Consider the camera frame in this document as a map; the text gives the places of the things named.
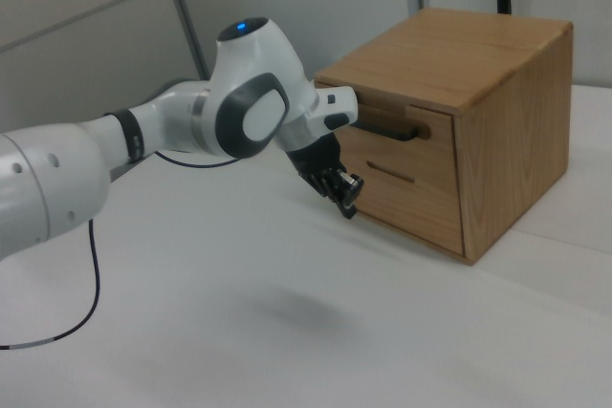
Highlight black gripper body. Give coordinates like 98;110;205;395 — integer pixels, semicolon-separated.
285;134;344;181

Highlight wooden cabinet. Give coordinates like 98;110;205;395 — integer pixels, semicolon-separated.
313;7;575;268

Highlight black drawer handle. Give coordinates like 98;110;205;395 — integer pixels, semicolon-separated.
349;119;432;142

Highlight wooden drawer with slot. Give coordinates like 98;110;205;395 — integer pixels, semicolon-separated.
354;137;468;257

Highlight wooden drawer with handle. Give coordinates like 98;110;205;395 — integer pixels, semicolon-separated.
316;84;459;152

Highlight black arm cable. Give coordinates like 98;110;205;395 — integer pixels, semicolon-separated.
0;149;246;352

